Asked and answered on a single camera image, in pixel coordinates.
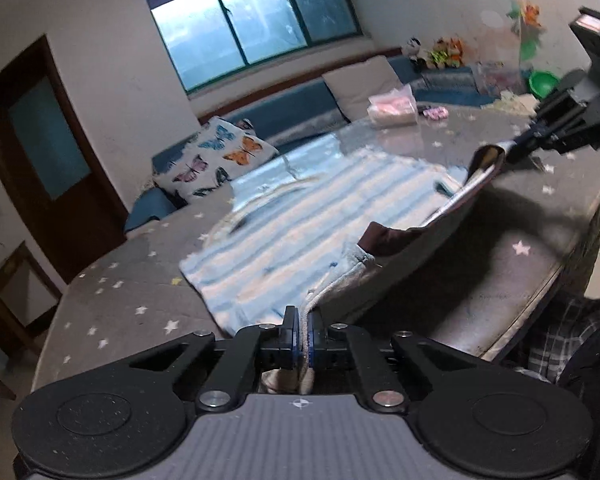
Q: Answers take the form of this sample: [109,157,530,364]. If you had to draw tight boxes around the dark wooden side table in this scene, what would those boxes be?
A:
[0,237,67,400]

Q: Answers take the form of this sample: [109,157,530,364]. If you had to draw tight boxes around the orange plush toys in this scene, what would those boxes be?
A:
[426,37,465,70]

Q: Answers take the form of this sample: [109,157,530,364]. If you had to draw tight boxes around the beige cushion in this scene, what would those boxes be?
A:
[323,56,403,122]

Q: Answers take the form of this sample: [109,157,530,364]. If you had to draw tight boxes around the blue striped knit sweater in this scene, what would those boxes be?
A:
[178,143,516,395]

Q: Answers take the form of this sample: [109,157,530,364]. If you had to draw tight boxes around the dark wooden door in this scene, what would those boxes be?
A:
[0,37,128,283]

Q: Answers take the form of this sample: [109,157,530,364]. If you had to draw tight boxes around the blue sofa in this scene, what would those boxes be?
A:
[124,55,494,234]

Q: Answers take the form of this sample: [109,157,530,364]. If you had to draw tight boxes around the clear plastic storage box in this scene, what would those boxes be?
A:
[471,61,526,98]

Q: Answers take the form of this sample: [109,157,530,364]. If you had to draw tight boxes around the pink scrunchie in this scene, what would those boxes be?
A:
[422,106,449,122]

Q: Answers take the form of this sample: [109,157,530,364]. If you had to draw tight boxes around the butterfly print pillow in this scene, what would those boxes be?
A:
[152,117,279,204]

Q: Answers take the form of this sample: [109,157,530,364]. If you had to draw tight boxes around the green plastic bowl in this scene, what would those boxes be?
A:
[528,70,560,101]

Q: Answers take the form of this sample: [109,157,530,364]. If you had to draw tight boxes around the colourful paper pinwheel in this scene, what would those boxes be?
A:
[507,0,545,62]

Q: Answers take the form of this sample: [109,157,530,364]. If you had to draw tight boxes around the green framed window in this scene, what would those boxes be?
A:
[146,0,362,93]

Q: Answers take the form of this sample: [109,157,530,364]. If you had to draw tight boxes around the pink tissue pack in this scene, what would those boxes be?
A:
[367,84,418,128]

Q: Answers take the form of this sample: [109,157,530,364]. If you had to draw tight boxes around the panda plush toy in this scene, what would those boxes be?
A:
[402,37,429,73]

